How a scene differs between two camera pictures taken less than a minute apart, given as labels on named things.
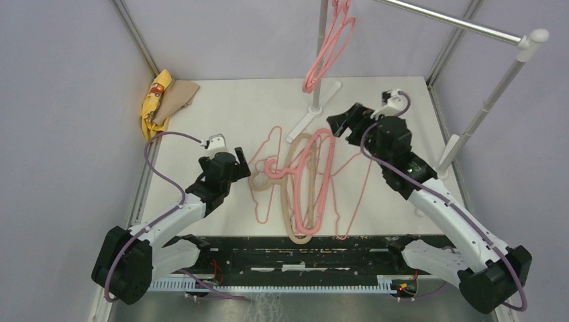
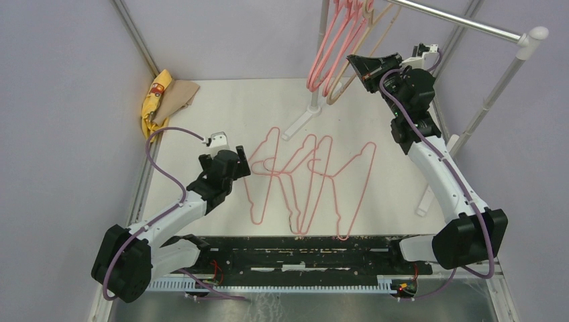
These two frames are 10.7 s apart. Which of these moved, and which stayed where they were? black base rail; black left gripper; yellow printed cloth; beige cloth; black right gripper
Moved: black right gripper
Stayed: beige cloth; black base rail; yellow printed cloth; black left gripper
